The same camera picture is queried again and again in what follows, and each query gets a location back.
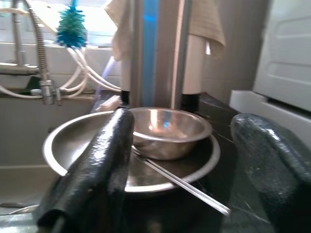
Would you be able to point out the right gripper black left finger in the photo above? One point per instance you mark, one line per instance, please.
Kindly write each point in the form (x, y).
(97, 157)

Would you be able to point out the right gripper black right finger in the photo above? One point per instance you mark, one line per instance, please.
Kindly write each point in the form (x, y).
(279, 170)

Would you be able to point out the large steel plate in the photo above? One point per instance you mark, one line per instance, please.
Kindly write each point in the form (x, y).
(73, 140)

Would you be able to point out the small steel bowl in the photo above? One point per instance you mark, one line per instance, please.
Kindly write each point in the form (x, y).
(170, 136)

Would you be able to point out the metal chopstick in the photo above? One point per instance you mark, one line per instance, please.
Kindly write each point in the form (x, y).
(184, 185)
(182, 188)

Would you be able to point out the stainless steel sink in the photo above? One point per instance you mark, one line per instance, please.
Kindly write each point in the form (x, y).
(24, 133)

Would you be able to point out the dark green sponge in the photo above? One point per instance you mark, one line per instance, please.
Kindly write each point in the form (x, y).
(32, 83)

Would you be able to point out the white washing machine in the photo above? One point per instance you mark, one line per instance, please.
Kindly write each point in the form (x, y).
(286, 48)

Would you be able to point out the blue bottle brush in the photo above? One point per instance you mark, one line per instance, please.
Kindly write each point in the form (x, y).
(71, 31)

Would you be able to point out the tall steel knife block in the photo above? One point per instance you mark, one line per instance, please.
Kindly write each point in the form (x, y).
(167, 48)

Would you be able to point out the thin chrome tap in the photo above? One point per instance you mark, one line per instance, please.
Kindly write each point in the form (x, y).
(19, 36)

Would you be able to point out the beige towel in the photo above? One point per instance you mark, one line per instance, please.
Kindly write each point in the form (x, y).
(206, 24)

